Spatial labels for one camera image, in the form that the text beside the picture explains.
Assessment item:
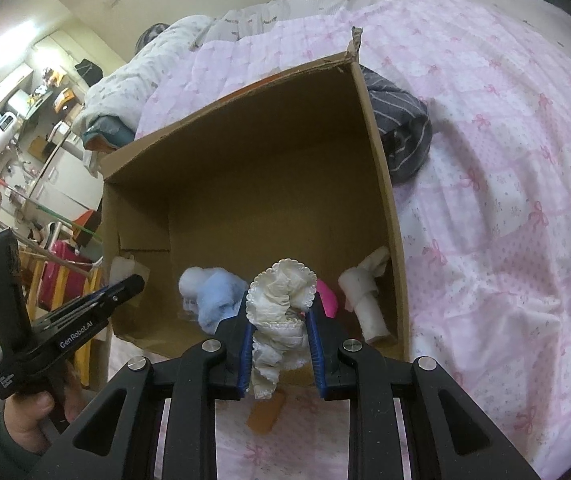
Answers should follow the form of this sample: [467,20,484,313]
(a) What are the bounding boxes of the white cabinet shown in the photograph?
[30,152,103,221]

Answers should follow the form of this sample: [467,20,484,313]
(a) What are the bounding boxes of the blue plush toy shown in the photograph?
[178,265,251,336]

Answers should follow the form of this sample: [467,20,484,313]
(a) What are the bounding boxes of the cardboard box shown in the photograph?
[99,27,411,361]

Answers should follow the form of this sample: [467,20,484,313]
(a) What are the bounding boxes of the magenta and yellow rack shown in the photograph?
[20,240,106,376]

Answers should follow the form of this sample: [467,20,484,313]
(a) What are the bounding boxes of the dark grey cushion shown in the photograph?
[135,22,168,56]

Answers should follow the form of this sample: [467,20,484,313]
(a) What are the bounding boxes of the beige lace scrunchie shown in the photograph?
[244,258,319,401]

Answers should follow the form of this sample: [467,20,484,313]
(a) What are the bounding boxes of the teal folded blanket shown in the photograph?
[82,115,136,153]

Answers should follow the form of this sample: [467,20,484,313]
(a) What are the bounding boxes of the white floral comforter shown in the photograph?
[72,14,246,136]

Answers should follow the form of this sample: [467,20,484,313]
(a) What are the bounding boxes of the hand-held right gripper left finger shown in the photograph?
[30,295,256,480]

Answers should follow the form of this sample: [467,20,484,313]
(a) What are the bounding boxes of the red and black box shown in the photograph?
[72,210,103,248]

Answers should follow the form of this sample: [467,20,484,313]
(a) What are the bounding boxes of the white socks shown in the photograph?
[338,246,391,343]

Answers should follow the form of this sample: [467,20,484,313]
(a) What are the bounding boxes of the dark striped cloth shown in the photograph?
[363,65,433,186]

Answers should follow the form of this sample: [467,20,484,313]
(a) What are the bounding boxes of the person's left hand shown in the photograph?
[2,360,88,458]

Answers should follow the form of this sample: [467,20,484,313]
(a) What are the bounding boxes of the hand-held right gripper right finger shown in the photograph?
[305,292,541,480]

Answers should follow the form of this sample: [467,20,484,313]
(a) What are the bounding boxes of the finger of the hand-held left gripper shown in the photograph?
[40,274,146,326]

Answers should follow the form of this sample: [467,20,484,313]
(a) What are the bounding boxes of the green handled mop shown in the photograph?
[0,176,103,243]

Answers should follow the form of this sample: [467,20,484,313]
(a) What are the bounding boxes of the pink plush toy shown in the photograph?
[315,280,339,318]

